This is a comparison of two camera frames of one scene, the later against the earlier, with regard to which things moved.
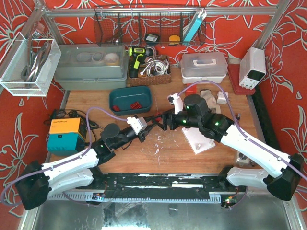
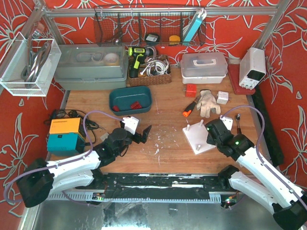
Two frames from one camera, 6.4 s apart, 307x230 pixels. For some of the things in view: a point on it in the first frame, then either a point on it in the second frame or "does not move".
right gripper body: (171, 121) to (213, 129)
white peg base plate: (197, 141) does not move
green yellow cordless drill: (136, 54) does not move
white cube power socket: (221, 98) does not move
